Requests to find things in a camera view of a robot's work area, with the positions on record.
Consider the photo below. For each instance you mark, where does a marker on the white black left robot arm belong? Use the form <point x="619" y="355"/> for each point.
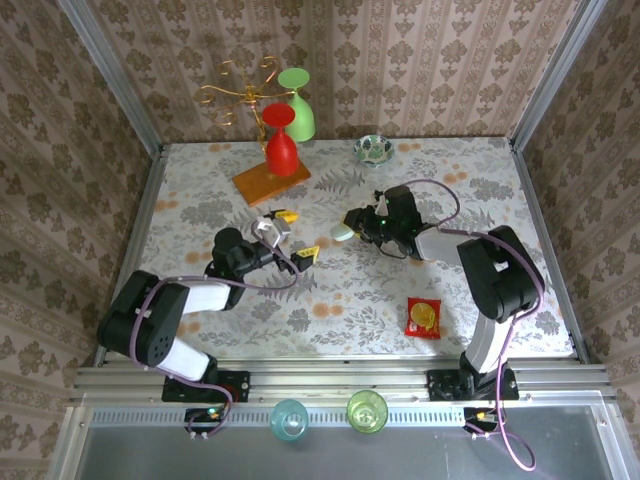
<point x="205" y="295"/>

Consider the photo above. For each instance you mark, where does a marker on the red wine glass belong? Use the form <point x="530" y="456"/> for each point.
<point x="282" y="150"/>

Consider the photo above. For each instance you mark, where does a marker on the patterned ceramic bowl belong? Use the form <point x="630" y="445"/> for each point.
<point x="374" y="150"/>

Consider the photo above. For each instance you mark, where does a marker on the floral patterned table mat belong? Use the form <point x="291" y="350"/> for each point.
<point x="200" y="170"/>

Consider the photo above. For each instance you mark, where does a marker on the green wine glass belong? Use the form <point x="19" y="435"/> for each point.
<point x="302" y="122"/>

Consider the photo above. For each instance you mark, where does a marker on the red snack packet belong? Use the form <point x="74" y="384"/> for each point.
<point x="422" y="320"/>

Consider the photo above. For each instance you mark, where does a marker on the perforated metal strip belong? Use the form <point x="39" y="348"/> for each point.
<point x="327" y="416"/>

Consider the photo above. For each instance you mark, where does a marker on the teal glass cup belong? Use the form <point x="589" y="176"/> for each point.
<point x="289" y="420"/>

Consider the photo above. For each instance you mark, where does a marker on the small black controller board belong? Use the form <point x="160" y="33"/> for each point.
<point x="480" y="416"/>
<point x="205" y="415"/>

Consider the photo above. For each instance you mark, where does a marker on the green glass cup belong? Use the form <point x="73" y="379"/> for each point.
<point x="367" y="412"/>

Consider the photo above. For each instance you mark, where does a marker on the grey metal shelf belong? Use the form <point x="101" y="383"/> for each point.
<point x="400" y="455"/>

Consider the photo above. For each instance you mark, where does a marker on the aluminium side rail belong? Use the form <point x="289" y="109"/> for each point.
<point x="141" y="210"/>
<point x="537" y="210"/>

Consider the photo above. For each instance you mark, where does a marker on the long aluminium mounting rail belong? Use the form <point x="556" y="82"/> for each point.
<point x="340" y="380"/>

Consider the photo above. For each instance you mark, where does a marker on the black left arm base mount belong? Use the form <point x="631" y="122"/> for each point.
<point x="240" y="385"/>

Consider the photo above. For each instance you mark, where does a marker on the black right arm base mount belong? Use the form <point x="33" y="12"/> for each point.
<point x="440" y="387"/>

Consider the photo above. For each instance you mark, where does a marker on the aluminium frame post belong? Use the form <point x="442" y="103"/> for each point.
<point x="114" y="75"/>
<point x="554" y="75"/>

